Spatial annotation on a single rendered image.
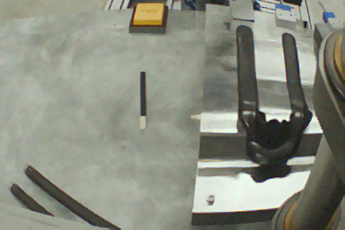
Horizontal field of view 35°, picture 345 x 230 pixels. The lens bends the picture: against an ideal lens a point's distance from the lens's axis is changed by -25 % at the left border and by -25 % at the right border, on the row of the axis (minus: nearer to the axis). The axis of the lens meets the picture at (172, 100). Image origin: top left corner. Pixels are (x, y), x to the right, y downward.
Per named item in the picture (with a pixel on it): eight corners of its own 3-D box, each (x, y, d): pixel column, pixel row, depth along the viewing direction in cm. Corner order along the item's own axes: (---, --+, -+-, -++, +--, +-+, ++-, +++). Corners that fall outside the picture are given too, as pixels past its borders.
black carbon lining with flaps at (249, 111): (234, 30, 138) (234, 0, 131) (297, 40, 138) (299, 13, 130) (231, 170, 116) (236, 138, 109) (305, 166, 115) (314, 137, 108)
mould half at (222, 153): (206, 30, 148) (205, -10, 137) (305, 45, 147) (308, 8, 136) (190, 225, 116) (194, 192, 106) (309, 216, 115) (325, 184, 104)
